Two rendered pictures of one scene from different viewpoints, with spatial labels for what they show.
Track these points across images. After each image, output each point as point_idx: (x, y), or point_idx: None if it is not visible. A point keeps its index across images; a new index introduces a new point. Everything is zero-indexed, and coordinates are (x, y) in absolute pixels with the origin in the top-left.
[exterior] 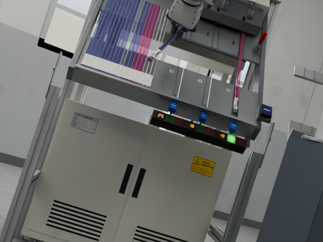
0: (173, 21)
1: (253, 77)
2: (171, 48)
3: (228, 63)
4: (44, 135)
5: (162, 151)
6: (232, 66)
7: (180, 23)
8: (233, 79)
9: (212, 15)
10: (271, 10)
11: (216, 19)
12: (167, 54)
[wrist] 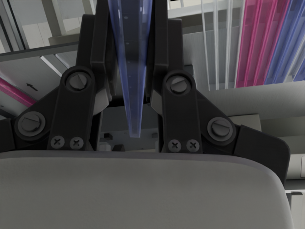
0: (201, 132)
1: (3, 33)
2: (172, 15)
3: (73, 37)
4: None
5: None
6: (65, 35)
7: (120, 169)
8: (51, 15)
9: (114, 119)
10: None
11: (103, 113)
12: (177, 8)
